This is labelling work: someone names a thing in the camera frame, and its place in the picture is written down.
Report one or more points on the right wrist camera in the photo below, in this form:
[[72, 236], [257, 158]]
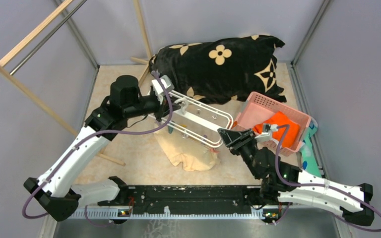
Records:
[[264, 132]]

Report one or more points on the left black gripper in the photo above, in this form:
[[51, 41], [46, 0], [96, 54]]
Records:
[[164, 111]]

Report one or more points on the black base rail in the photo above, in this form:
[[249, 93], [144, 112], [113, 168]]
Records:
[[211, 201]]

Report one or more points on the cream boxer underwear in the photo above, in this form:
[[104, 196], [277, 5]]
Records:
[[191, 154]]

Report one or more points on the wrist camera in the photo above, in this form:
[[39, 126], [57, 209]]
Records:
[[264, 132], [159, 86]]

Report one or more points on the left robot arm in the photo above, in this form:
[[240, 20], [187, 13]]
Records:
[[55, 189]]

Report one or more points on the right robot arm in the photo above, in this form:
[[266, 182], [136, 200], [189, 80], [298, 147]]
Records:
[[285, 183]]

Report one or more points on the pink plastic basket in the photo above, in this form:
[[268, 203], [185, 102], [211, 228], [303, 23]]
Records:
[[260, 109]]

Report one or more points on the black floral pillow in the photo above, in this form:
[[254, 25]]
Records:
[[224, 70]]

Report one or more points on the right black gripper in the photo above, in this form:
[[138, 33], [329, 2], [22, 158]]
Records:
[[228, 136]]

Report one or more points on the white clip hanger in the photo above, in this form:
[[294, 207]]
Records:
[[199, 121]]

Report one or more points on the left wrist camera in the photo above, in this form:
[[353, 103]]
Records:
[[159, 86]]

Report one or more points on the metal rack rod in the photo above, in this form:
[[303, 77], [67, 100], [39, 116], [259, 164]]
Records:
[[65, 19]]

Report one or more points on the wooden drying rack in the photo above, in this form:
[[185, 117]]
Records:
[[69, 73]]

